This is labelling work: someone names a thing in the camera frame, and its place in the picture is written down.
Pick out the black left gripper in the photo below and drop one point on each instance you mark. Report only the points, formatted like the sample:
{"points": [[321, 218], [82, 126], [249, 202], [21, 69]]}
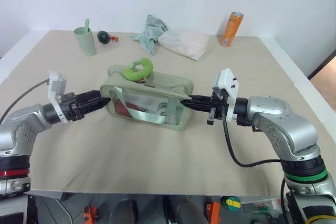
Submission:
{"points": [[70, 106]]}

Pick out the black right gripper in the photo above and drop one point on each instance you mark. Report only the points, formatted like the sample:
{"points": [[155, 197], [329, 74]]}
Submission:
{"points": [[219, 106]]}

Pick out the green pouch with clear window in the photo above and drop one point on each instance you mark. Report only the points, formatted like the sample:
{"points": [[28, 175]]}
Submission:
{"points": [[162, 82]]}

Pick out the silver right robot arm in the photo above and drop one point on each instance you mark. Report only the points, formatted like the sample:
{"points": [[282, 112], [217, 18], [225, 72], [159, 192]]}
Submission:
{"points": [[283, 124]]}

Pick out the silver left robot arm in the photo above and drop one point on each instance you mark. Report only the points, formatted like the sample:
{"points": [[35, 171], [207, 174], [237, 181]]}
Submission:
{"points": [[23, 119]]}

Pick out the red item inside pouch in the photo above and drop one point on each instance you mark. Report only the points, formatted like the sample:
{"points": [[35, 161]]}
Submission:
{"points": [[121, 108]]}

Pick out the pale green plastic cup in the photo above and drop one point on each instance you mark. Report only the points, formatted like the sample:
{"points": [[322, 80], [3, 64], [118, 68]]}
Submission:
{"points": [[86, 44]]}

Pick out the white plastic bag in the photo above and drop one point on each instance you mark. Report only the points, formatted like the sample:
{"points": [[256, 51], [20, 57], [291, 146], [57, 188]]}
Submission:
{"points": [[186, 43]]}

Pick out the dark green round toy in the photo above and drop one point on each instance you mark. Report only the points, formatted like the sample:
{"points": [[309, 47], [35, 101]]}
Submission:
{"points": [[103, 37]]}

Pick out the small red yellow toy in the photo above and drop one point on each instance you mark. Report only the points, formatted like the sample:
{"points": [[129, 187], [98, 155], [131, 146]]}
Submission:
{"points": [[114, 38]]}

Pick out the beige table cover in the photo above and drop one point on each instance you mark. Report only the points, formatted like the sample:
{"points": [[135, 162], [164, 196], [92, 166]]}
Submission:
{"points": [[131, 155]]}

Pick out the pale green spoon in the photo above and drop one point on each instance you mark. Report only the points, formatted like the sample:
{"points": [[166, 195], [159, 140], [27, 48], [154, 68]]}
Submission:
{"points": [[86, 24]]}

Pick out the orange drink can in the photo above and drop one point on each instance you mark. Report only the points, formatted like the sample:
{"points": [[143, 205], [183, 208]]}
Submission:
{"points": [[231, 30]]}

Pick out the teal crumpled cloth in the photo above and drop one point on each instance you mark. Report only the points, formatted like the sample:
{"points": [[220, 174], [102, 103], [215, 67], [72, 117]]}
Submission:
{"points": [[151, 35]]}

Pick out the green yellow round object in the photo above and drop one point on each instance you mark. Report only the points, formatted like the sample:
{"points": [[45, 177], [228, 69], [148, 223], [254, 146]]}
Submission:
{"points": [[231, 203]]}

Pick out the orange black clamp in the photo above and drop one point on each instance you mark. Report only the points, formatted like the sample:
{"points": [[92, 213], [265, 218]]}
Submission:
{"points": [[212, 209], [90, 214]]}

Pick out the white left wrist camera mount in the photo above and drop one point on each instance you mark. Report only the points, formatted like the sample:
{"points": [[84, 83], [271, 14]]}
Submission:
{"points": [[57, 85]]}

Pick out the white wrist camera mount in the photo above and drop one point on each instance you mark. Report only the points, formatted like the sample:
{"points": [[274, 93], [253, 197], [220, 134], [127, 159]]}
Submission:
{"points": [[57, 85], [228, 78]]}

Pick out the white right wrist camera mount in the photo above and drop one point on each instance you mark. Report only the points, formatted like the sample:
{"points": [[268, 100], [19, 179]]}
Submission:
{"points": [[228, 78]]}

